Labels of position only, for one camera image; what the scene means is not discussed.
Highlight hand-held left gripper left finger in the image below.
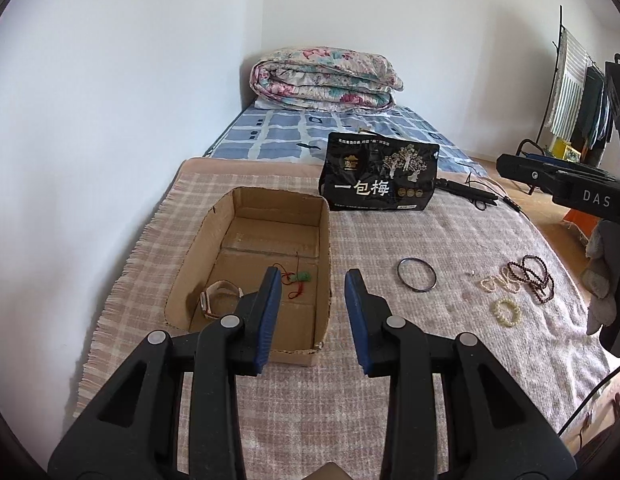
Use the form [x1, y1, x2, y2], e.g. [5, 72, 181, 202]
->
[47, 266, 283, 480]

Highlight yellow box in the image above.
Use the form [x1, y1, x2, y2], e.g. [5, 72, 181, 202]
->
[550, 137, 582, 162]

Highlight small pearl bracelet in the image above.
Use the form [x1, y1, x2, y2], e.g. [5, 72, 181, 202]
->
[477, 267, 523, 297]

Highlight orange box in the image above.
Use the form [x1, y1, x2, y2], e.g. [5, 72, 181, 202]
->
[562, 207, 600, 247]

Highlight black metal clothes rack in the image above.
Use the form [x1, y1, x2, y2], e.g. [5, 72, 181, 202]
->
[539, 5, 616, 196]

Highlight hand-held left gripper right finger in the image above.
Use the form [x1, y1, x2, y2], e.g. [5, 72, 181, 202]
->
[344, 269, 578, 480]

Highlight striped hanging cloth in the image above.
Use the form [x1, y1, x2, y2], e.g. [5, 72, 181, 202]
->
[545, 27, 589, 137]

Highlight black printed snack bag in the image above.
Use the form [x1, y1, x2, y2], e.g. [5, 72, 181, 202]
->
[318, 132, 441, 212]

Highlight black hair straightener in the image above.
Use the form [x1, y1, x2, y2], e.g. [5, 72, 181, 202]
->
[435, 177, 511, 211]

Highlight jade pendant on red cord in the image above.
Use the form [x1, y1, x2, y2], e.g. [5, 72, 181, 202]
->
[270, 252, 318, 303]

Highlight dark hanging clothes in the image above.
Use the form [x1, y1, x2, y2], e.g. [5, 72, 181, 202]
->
[574, 66, 616, 167]

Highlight blue checked bed sheet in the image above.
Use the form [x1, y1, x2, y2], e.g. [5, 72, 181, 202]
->
[202, 105, 491, 178]

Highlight pink plaid blanket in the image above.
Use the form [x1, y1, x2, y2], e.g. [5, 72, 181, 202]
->
[72, 157, 616, 480]

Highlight person's right hand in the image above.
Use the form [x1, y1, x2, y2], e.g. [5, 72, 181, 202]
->
[584, 219, 620, 332]

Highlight cardboard box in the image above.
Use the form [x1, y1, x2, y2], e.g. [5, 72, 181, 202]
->
[164, 186, 332, 367]

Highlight black hair straightener cable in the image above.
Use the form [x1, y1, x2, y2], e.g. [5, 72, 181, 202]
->
[465, 172, 530, 217]

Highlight brown bead bracelet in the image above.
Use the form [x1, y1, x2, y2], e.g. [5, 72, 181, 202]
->
[506, 254, 556, 304]

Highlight thin black cable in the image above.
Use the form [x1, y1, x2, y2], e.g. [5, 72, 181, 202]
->
[557, 357, 620, 436]

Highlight wristwatch with brown strap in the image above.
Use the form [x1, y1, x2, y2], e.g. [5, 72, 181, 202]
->
[199, 281, 245, 320]

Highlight thin dark bangle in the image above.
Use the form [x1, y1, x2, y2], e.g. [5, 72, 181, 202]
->
[397, 257, 437, 292]

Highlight folded floral quilt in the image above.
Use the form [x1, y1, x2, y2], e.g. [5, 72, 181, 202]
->
[250, 46, 405, 112]

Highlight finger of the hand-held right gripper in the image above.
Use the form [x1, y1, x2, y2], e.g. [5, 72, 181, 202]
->
[496, 153, 558, 195]
[515, 141, 616, 181]

